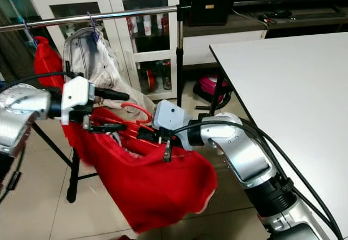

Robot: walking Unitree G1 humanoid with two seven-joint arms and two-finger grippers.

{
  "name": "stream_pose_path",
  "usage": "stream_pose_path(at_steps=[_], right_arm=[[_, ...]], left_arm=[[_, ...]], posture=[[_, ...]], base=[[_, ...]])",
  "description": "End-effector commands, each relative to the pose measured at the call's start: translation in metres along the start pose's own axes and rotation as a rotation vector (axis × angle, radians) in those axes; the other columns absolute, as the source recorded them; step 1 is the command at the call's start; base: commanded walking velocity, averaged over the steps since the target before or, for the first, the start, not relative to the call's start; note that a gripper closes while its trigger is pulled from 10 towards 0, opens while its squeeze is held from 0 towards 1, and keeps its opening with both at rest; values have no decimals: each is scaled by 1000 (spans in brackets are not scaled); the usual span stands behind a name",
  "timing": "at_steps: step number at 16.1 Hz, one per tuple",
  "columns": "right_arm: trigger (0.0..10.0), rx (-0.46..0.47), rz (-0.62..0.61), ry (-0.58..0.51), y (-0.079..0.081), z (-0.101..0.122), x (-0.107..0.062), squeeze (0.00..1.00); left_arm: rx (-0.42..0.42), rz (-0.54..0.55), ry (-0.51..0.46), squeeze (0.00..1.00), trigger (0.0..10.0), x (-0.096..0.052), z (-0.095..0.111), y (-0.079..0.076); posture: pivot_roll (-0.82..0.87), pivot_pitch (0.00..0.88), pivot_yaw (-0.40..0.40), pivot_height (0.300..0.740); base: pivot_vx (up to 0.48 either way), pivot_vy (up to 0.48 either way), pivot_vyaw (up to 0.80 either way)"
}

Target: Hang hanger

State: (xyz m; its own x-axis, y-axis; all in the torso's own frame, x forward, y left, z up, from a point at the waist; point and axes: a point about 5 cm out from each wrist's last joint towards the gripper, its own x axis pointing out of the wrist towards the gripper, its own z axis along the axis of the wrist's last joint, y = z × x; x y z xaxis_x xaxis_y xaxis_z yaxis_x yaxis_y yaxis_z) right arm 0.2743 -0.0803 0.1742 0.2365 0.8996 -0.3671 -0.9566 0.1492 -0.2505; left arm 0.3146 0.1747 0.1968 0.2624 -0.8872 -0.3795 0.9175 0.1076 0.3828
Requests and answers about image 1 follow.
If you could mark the white drawer unit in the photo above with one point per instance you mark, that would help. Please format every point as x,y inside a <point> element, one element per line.
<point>223,47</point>

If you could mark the grey curtain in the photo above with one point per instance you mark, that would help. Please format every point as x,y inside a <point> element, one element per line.
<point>13,55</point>

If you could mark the red garment with white trim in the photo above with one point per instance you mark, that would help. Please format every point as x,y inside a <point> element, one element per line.
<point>157,191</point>

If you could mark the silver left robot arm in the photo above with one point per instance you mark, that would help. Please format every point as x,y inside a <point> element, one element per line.
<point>22,115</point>

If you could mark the red plastic hanger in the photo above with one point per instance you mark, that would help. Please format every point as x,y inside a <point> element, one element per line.
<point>149,112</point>

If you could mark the purple hanger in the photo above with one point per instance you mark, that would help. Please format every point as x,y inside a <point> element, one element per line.
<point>34,39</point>
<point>95,32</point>

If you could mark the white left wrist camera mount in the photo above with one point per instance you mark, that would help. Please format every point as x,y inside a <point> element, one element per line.
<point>79,90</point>

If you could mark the chrome and black clothes rack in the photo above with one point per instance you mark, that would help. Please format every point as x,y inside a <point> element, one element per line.
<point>141,12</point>

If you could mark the black TV bench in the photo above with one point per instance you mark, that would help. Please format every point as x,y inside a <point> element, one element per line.
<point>304,20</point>

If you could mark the pink and black appliance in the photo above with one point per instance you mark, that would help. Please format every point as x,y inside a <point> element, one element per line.
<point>212,85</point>

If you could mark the cream garment with dark piping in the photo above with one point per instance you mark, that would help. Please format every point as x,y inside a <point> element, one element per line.
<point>81,55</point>

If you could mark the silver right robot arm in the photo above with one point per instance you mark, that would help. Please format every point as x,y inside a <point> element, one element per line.
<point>244,153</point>

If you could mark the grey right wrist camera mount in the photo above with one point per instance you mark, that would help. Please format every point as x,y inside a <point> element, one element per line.
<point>169,115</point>

